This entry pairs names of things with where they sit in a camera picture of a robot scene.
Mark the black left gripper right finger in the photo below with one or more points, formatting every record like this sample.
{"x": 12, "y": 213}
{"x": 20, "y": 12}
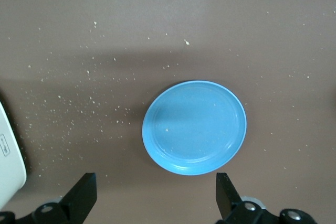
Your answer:
{"x": 226, "y": 195}

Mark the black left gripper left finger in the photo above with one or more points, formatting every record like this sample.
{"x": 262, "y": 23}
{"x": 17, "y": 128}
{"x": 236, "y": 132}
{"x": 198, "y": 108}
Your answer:
{"x": 78, "y": 197}

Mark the blue plate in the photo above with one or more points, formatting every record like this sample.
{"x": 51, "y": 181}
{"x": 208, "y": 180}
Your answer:
{"x": 194, "y": 127}

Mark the white toaster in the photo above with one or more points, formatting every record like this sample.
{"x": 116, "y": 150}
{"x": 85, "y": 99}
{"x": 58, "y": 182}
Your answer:
{"x": 9, "y": 161}

